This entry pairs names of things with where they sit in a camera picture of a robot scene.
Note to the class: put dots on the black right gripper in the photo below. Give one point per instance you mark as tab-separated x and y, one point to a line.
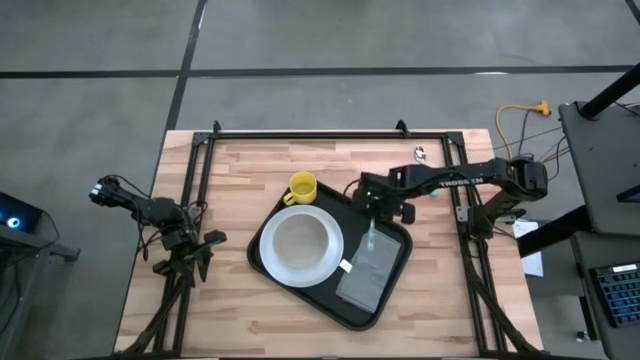
375	192

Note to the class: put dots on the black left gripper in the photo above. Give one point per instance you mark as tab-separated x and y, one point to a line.
180	244

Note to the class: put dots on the clear plastic utensil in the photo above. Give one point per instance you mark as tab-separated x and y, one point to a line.
371	235

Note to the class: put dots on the grey napkin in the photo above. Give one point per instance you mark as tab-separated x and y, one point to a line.
370	275

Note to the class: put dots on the yellow cup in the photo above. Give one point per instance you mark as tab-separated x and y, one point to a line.
303	187

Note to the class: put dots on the beige bowl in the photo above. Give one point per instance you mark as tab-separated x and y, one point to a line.
301	242

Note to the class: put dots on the white round plate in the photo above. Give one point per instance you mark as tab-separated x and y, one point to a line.
301	281

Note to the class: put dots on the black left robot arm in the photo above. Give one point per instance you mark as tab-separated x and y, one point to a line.
150	207

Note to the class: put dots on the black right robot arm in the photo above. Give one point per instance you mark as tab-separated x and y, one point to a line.
460	181

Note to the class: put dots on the black plastic serving tray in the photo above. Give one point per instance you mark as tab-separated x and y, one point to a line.
327	296

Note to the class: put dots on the small silver metal object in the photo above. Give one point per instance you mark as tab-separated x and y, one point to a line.
420	154

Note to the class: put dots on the small white packet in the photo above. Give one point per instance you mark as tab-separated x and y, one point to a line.
345	266

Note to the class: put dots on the white paper sheet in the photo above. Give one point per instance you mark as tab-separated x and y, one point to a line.
532	262

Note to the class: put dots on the black desk leg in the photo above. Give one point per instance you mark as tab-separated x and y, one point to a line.
550	232

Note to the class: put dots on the black computer blue light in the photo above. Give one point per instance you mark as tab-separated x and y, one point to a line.
20	212

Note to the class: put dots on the grey desk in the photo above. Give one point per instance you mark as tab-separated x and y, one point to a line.
600	160
585	250

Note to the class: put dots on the black keyboard blue keys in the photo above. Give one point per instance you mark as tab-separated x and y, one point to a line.
620	295

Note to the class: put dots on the black pole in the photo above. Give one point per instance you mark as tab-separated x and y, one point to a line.
610	92

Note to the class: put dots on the black aluminium table frame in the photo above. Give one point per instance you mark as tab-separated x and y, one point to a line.
325	135

